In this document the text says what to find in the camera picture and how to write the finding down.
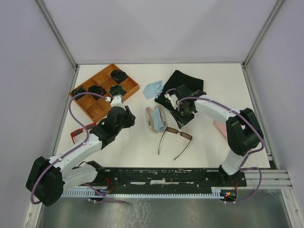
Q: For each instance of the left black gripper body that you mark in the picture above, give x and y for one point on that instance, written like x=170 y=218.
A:
x=128 y=121

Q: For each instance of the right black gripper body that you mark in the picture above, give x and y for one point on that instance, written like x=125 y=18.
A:
x=183 y=116

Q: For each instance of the brown sunglasses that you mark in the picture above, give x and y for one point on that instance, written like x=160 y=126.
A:
x=176 y=132

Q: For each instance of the marble pattern glasses case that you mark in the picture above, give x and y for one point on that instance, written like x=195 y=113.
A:
x=150 y=121

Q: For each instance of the light blue cleaning cloth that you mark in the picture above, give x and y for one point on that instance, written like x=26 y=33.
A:
x=157 y=120

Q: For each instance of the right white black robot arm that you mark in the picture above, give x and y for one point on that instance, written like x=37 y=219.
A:
x=243 y=132

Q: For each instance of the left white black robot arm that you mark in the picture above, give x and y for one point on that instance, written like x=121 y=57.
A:
x=50 y=178

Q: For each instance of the red sunglasses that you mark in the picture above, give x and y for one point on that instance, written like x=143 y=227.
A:
x=79 y=131

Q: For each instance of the rolled blue yellow belt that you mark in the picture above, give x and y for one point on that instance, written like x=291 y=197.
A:
x=117 y=90

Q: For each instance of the black folded cloth pouch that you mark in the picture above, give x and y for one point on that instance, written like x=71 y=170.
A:
x=177 y=79

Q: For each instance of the rolled black belt middle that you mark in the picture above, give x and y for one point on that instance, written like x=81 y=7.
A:
x=97 y=90

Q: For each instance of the wooden compartment tray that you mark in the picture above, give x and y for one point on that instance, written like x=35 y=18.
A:
x=102 y=83

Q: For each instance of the crumpled light blue cloth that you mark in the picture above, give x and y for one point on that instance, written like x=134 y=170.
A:
x=153 y=89

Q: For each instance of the pink glasses case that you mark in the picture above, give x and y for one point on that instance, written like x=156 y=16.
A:
x=221 y=128

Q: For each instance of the rolled black belt top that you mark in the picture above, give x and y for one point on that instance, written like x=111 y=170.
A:
x=118 y=75

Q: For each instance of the rolled green black belt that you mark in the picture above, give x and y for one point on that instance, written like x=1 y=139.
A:
x=78 y=91

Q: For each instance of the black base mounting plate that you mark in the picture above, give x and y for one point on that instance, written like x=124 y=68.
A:
x=202 y=177

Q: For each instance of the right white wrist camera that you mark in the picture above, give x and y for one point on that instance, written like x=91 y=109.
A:
x=172 y=99

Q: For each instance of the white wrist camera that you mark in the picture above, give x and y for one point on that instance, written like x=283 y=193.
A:
x=172 y=99
x=116 y=101

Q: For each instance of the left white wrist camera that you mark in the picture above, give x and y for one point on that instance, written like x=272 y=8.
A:
x=116 y=101

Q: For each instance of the right aluminium frame post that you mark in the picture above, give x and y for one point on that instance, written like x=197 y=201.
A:
x=262 y=33

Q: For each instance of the aluminium frame post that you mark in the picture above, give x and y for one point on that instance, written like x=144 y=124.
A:
x=55 y=31
x=262 y=33

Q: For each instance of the white slotted cable duct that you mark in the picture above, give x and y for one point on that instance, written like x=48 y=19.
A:
x=149 y=191

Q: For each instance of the left aluminium frame post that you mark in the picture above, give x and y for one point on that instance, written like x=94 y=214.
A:
x=55 y=31

